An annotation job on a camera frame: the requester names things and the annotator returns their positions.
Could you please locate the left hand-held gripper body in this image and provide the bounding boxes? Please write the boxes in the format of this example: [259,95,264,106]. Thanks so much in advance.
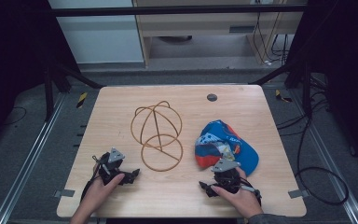
[98,147,131,186]

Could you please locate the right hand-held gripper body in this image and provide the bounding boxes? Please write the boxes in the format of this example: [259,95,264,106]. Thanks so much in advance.
[210,158,242,194]

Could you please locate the blue red baseball cap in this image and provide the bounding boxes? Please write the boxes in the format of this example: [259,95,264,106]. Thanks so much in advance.
[194,119,260,177]

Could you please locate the person's right hand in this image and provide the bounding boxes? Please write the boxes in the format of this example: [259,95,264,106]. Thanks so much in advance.
[210,167,264,219]

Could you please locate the person's left hand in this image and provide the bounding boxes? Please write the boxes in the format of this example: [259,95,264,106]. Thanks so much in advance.
[79,173,126,217]

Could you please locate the black yellow striped tape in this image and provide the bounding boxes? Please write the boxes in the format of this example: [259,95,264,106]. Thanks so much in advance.
[274,89,293,104]
[76,91,89,109]

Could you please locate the black metal stand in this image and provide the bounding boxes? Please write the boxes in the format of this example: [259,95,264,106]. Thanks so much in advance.
[42,60,106,123]
[249,57,330,118]

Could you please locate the white cabinet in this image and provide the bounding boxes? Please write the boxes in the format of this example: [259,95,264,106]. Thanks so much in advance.
[48,0,145,65]

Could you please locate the black curtain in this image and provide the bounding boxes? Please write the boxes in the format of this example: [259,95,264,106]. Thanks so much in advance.
[0,0,82,153]
[287,0,358,171]

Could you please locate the gold wire hat stand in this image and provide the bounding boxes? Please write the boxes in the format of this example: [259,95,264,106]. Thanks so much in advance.
[130,100,185,173]

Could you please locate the right hand-held gripper cable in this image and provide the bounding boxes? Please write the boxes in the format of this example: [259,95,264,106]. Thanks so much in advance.
[238,176,263,207]

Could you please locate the hand-held gripper cable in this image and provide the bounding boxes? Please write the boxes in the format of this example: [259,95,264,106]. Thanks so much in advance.
[238,176,263,207]
[79,154,110,203]

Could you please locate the left hand-held gripper cable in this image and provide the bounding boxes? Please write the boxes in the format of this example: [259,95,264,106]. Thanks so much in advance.
[79,154,110,203]

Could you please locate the grey table edge bracket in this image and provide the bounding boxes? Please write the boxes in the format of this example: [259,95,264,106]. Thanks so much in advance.
[287,189,310,200]
[53,189,76,199]

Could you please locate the aluminium floor rail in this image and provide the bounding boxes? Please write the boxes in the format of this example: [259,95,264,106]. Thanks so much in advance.
[0,92,68,224]
[287,88,358,224]

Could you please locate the black looped floor cable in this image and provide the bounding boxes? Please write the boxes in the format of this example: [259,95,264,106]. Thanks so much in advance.
[294,102,351,207]

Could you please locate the black hanging desk cables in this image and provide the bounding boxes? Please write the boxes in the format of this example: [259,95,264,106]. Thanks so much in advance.
[252,0,291,67]

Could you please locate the black horizontal frame bar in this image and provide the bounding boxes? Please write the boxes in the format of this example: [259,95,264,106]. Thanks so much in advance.
[48,4,308,17]

